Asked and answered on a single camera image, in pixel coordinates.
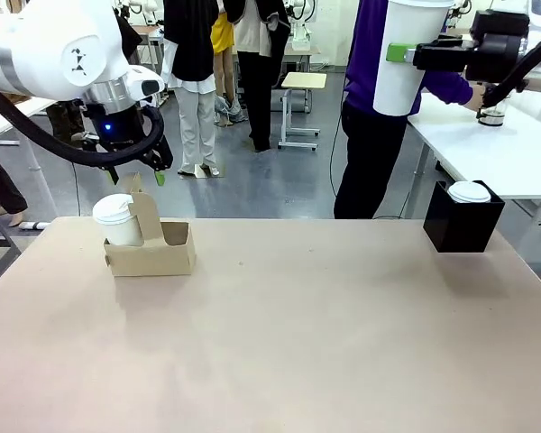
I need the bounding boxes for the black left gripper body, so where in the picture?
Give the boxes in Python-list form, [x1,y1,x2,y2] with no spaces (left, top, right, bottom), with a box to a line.
[81,97,164,157]

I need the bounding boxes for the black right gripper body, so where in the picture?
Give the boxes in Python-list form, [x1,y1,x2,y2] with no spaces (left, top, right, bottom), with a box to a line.
[463,8,531,84]

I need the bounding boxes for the tall white paper cup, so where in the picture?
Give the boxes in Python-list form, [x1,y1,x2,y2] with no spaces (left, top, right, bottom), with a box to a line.
[371,0,454,117]

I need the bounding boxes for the white lidded paper cup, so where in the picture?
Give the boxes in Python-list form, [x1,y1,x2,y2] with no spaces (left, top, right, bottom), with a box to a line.
[92,193,144,248]

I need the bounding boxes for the glass french press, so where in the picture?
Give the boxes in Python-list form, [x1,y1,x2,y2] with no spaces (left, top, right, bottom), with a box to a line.
[476,97,510,128]

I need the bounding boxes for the person's right forearm purple sleeve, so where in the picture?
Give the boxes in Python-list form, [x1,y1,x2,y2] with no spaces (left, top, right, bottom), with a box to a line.
[421,69,475,108]

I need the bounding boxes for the brown cardboard cup carrier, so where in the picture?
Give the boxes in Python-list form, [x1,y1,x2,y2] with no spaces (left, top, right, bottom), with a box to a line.
[102,170,197,278]

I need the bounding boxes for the person's right hand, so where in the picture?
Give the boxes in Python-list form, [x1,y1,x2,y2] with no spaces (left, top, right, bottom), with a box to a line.
[463,83,489,113]

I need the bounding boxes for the person with white trousers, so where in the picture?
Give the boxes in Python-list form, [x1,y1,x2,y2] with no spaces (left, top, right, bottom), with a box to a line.
[161,0,222,177]

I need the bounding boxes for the small beige top side table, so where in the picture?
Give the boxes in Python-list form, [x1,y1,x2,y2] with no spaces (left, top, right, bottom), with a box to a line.
[278,71,328,152]

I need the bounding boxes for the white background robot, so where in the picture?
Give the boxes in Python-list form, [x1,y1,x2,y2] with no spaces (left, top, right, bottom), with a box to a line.
[288,0,319,51]

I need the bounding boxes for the person in purple sweater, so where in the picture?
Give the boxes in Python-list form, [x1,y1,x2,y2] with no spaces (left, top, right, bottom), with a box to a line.
[333,0,474,221]

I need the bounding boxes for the large white table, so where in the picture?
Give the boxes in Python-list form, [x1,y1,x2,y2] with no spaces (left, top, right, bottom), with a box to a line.
[408,92,541,199]

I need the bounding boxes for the white table with brown item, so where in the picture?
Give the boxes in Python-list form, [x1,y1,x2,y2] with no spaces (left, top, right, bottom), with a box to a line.
[0,97,58,145]

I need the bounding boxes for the person in dark trousers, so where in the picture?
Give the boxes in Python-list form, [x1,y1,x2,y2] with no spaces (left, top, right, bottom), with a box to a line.
[0,143,28,226]

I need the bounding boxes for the person in black coat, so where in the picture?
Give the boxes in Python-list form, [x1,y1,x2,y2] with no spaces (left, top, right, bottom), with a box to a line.
[223,0,292,153]

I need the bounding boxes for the person in yellow top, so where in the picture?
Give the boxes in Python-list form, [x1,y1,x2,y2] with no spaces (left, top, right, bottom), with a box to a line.
[210,11,238,105]

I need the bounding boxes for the white lid on black box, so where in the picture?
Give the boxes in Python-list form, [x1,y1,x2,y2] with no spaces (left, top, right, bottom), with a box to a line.
[447,180,492,204]

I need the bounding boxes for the black square box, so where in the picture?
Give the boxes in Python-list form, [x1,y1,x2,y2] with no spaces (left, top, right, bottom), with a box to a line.
[422,180,506,253]

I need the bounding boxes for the black sleeved left arm cable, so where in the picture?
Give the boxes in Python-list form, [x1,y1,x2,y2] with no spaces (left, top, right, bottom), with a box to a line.
[0,78,166,170]

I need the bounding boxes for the thin black hanging cable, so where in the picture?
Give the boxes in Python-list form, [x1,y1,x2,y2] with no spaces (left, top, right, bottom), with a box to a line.
[328,71,351,198]

